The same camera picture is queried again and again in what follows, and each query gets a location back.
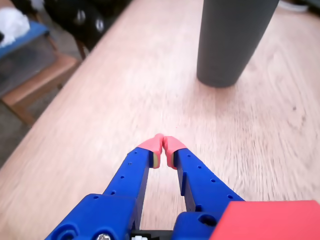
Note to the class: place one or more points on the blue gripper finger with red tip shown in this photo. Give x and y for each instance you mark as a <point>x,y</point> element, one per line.
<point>120,180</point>
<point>200,182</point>

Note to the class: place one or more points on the dark wooden chair leg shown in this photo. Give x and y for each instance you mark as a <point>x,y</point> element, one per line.
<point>80,50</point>

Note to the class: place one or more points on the tall gray cup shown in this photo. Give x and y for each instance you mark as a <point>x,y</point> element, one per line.
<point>230,42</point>

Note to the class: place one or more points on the blue tray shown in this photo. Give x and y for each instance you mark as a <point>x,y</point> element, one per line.
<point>32,35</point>

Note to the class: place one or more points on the white plastic bag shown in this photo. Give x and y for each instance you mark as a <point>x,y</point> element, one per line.
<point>12,25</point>

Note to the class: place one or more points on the red camera mount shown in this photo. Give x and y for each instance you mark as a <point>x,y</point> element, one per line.
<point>270,222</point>

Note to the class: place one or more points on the light wooden chair frame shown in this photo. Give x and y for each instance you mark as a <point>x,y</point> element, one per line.
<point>45,77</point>

